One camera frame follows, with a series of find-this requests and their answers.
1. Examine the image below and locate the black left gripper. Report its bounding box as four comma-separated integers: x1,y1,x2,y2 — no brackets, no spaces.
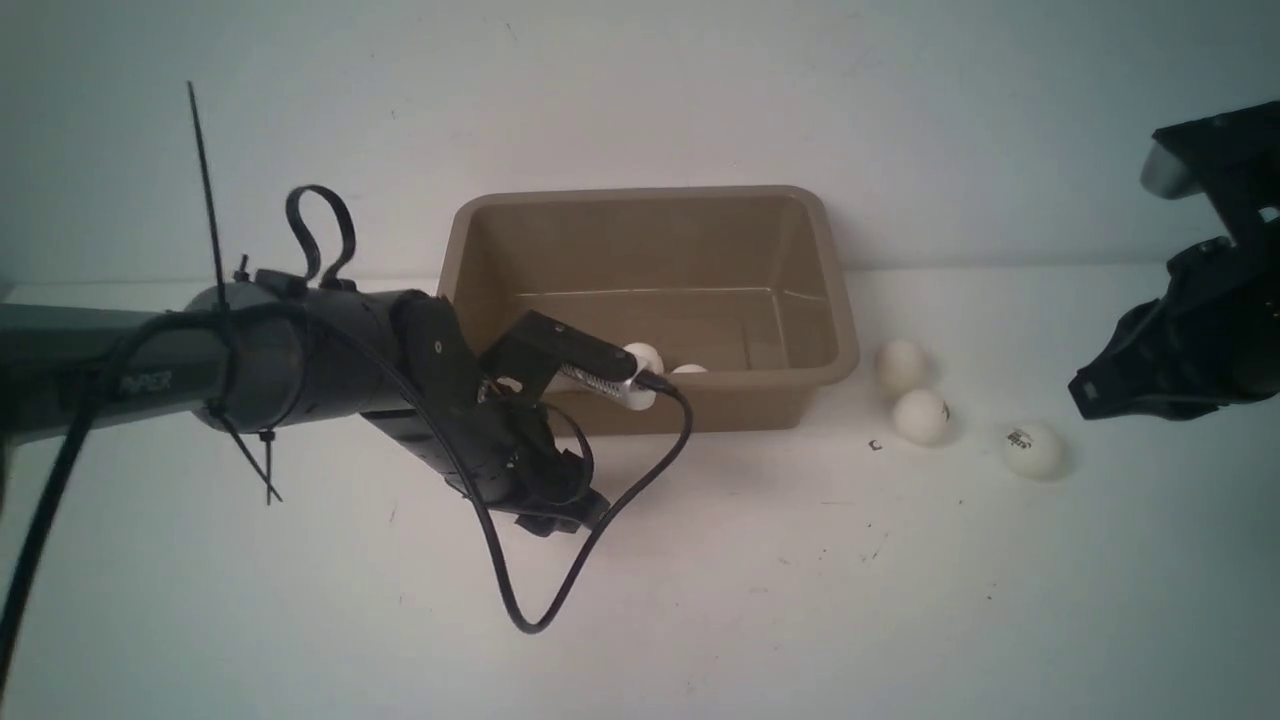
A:
362,292,609,537

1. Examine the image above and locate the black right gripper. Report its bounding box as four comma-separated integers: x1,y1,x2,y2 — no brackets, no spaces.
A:
1068,234,1279,421

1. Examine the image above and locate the white ball logo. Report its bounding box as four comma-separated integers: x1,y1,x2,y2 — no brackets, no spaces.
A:
1001,421,1065,479

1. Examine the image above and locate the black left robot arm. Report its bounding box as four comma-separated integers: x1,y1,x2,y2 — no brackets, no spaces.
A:
97,272,637,537

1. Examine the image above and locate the tan plastic bin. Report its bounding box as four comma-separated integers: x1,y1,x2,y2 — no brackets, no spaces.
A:
436,184,860,433

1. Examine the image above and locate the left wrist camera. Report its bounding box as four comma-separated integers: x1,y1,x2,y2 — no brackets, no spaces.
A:
479,310,675,411

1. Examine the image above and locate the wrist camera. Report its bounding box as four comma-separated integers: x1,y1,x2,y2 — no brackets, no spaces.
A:
1140,101,1279,243
479,310,675,411

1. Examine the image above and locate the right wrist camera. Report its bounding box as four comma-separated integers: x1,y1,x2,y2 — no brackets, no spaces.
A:
1140,101,1279,243

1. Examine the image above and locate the black cable tie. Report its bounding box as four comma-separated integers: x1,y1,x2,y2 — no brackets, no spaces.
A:
186,79,283,507

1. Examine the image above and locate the black left camera cable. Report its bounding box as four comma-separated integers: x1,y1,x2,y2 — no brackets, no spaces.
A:
0,300,695,691

